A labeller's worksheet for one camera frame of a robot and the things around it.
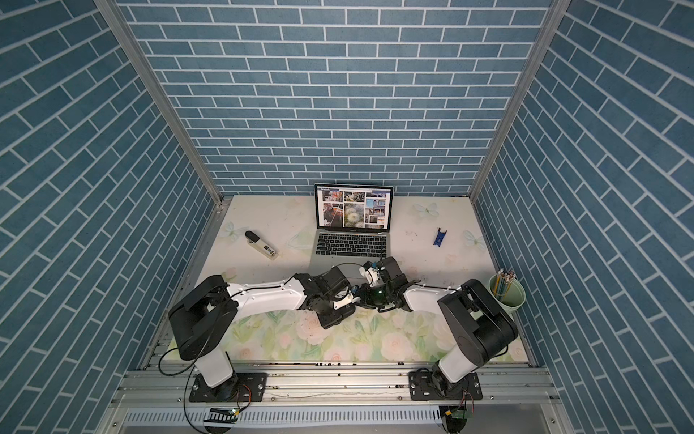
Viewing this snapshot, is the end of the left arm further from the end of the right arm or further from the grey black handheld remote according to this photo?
the grey black handheld remote

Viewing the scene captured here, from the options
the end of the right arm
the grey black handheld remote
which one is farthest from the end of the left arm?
the grey black handheld remote

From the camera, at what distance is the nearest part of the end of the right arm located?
0.70 metres

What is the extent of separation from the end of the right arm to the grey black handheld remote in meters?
0.41

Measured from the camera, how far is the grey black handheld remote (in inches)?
39.7
